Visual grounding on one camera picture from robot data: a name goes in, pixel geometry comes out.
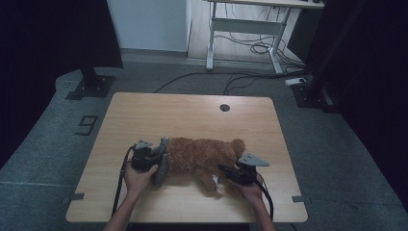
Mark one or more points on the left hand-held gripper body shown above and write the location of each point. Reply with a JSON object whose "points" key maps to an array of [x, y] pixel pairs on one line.
{"points": [[142, 159]]}

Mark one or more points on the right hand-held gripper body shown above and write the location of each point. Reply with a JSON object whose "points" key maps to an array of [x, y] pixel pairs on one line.
{"points": [[243, 174]]}

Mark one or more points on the brown teddy bear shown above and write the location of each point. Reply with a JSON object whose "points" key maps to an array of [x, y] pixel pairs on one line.
{"points": [[198, 155]]}

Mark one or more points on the person's right hand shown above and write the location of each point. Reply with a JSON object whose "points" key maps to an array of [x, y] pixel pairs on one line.
{"points": [[251, 192]]}

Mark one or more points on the person's left hand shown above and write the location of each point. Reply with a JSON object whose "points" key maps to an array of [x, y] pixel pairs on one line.
{"points": [[138, 181]]}

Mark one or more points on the grey tape piece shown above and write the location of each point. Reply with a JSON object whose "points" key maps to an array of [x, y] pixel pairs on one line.
{"points": [[300, 199], [75, 196]]}

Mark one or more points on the black stand base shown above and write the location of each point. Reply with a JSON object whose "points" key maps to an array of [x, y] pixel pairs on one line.
{"points": [[93, 86], [308, 96]]}

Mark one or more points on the white power strip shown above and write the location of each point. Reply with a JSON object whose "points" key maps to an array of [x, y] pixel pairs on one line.
{"points": [[295, 81]]}

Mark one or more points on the dark curtain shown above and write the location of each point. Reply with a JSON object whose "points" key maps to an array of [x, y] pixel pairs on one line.
{"points": [[48, 38], [369, 80]]}

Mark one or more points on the white desk frame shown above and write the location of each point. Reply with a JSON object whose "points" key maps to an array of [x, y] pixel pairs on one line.
{"points": [[247, 25]]}

